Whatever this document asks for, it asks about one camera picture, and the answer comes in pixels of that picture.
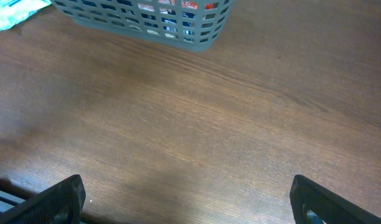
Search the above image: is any grey slatted base edge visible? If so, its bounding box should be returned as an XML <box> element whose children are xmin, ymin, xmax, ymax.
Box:
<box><xmin>0</xmin><ymin>190</ymin><xmax>24</xmax><ymax>213</ymax></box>

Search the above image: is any light green wipes pack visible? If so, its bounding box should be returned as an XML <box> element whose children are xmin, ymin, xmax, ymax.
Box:
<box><xmin>0</xmin><ymin>0</ymin><xmax>52</xmax><ymax>31</ymax></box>

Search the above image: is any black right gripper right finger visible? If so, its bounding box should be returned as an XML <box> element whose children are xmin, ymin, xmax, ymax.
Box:
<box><xmin>290</xmin><ymin>174</ymin><xmax>381</xmax><ymax>224</ymax></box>

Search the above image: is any grey plastic basket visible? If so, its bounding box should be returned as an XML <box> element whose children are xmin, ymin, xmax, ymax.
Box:
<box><xmin>51</xmin><ymin>0</ymin><xmax>233</xmax><ymax>52</ymax></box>

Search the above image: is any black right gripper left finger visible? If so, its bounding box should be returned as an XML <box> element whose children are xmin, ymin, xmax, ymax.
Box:
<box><xmin>0</xmin><ymin>174</ymin><xmax>86</xmax><ymax>224</ymax></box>

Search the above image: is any blue tissue pack box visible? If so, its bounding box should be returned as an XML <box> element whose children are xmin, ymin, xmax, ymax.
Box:
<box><xmin>133</xmin><ymin>0</ymin><xmax>231</xmax><ymax>44</ymax></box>

